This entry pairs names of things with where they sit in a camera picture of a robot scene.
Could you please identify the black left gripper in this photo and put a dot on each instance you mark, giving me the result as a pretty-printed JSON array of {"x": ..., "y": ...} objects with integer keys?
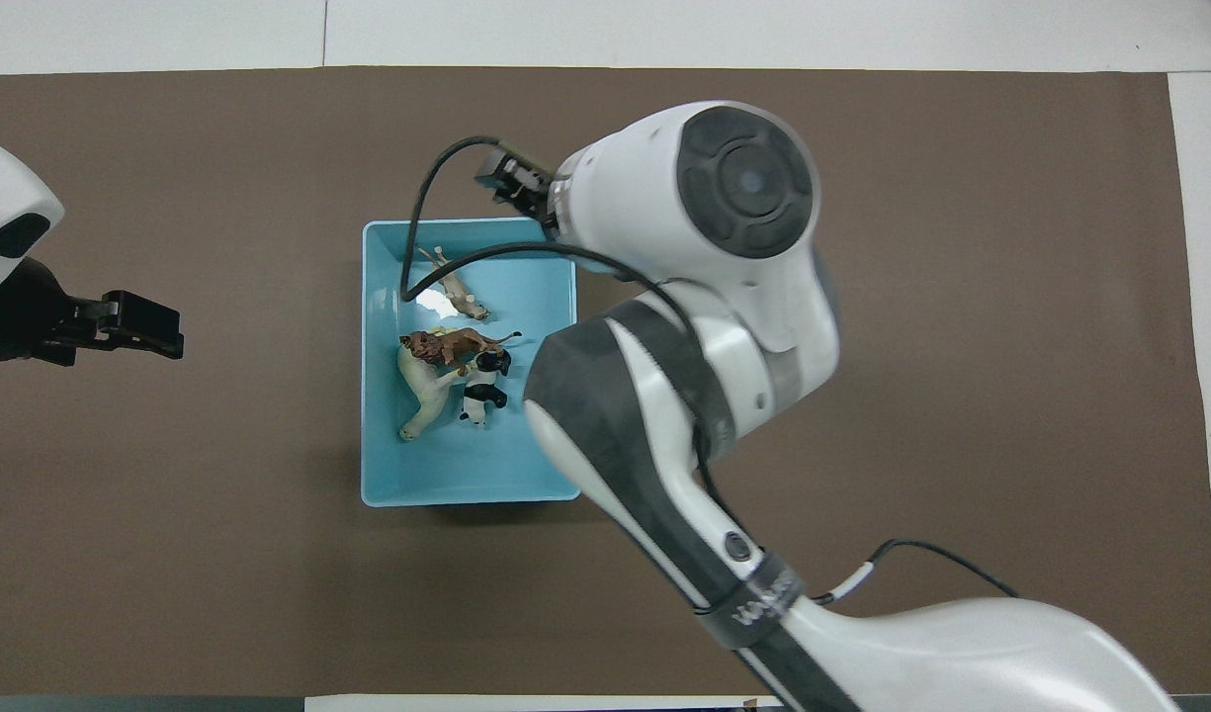
[{"x": 32, "y": 321}]

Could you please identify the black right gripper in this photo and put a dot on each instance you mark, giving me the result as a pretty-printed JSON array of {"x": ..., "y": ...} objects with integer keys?
[{"x": 521, "y": 183}]

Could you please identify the orange tiger toy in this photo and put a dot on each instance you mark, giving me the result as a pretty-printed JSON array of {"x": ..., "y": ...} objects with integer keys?
[{"x": 457, "y": 290}]

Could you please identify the brown lion toy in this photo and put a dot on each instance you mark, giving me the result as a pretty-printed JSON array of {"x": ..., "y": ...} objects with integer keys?
[{"x": 447, "y": 346}]

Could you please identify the black white panda toy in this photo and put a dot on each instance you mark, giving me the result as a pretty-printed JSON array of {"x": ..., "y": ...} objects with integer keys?
[{"x": 484, "y": 381}]

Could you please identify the cream white horse toy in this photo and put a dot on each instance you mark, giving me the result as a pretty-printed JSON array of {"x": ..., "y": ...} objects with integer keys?
[{"x": 425, "y": 391}]

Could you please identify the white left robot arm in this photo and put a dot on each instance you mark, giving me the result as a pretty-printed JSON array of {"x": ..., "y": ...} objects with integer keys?
[{"x": 2, "y": 218}]

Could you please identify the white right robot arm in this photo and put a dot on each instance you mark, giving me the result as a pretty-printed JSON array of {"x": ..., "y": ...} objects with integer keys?
[{"x": 704, "y": 297}]

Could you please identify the light blue storage box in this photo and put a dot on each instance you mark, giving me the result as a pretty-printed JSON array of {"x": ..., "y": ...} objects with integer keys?
[{"x": 447, "y": 470}]

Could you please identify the brown table mat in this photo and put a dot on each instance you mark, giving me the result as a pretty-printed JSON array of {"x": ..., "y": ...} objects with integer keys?
[{"x": 961, "y": 445}]

